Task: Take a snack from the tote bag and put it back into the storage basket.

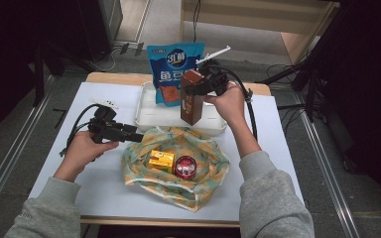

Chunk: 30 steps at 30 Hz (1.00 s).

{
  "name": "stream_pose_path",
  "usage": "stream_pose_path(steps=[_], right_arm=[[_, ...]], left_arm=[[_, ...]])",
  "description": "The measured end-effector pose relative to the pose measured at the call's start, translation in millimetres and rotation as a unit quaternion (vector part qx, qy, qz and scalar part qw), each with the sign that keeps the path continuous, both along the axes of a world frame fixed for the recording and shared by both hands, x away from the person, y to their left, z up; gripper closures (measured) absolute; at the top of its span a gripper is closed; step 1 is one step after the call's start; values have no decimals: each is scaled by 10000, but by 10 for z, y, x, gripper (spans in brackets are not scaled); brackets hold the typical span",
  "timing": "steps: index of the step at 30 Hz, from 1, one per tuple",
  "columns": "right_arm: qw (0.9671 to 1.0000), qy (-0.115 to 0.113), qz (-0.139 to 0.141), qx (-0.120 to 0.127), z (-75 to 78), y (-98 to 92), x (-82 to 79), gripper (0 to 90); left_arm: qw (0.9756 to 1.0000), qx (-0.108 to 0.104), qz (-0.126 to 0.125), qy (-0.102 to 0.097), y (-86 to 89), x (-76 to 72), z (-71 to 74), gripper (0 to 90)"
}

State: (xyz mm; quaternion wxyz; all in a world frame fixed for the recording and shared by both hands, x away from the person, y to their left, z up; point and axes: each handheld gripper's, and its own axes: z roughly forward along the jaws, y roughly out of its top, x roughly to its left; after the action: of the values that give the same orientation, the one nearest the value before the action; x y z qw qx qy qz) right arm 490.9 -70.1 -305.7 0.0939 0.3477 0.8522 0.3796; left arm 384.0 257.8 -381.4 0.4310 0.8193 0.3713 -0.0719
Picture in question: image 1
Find person's left hand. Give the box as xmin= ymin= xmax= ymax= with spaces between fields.
xmin=59 ymin=131 xmax=120 ymax=178

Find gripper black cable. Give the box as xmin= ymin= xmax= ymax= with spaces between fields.
xmin=59 ymin=103 xmax=102 ymax=157
xmin=207 ymin=63 xmax=258 ymax=140

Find black floor cables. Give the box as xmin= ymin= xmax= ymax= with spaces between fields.
xmin=266 ymin=62 xmax=312 ymax=87

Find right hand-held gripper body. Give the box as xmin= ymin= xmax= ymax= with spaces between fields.
xmin=195 ymin=45 xmax=231 ymax=97

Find metal floor rail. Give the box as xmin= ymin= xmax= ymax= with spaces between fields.
xmin=0 ymin=75 xmax=57 ymax=227
xmin=292 ymin=93 xmax=361 ymax=238

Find black metal stand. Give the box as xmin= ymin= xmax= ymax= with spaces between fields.
xmin=33 ymin=43 xmax=46 ymax=107
xmin=257 ymin=6 xmax=343 ymax=114

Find green orange print fabric bag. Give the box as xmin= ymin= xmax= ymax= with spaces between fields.
xmin=121 ymin=125 xmax=231 ymax=213

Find red round can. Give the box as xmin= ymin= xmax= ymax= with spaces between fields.
xmin=174 ymin=155 xmax=198 ymax=180

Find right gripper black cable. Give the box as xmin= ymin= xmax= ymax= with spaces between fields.
xmin=207 ymin=63 xmax=258 ymax=140

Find yellow drink carton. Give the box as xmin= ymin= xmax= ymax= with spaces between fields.
xmin=148 ymin=149 xmax=177 ymax=175

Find white table mat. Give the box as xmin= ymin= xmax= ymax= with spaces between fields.
xmin=29 ymin=81 xmax=307 ymax=222

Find white plastic tray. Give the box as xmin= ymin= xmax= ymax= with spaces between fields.
xmin=134 ymin=81 xmax=228 ymax=137

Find white floor cable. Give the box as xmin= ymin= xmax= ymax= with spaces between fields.
xmin=92 ymin=46 xmax=117 ymax=72

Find brown drink carton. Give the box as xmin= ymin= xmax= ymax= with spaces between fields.
xmin=180 ymin=68 xmax=206 ymax=127

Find wooden table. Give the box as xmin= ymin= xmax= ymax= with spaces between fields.
xmin=29 ymin=71 xmax=307 ymax=229

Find dark cabinet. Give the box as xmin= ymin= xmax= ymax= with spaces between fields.
xmin=78 ymin=0 xmax=124 ymax=62

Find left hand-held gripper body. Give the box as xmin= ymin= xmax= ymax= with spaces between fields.
xmin=87 ymin=97 xmax=123 ymax=144

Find black hanging cable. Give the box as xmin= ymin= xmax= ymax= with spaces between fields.
xmin=191 ymin=0 xmax=202 ymax=44

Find blue snack pouch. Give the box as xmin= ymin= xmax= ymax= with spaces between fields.
xmin=146 ymin=42 xmax=206 ymax=107

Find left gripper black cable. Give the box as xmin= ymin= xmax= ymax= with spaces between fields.
xmin=59 ymin=103 xmax=102 ymax=157

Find light wooden desk frame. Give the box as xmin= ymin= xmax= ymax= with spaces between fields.
xmin=178 ymin=0 xmax=340 ymax=65

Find person's right hand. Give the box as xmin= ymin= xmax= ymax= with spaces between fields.
xmin=202 ymin=82 xmax=247 ymax=128

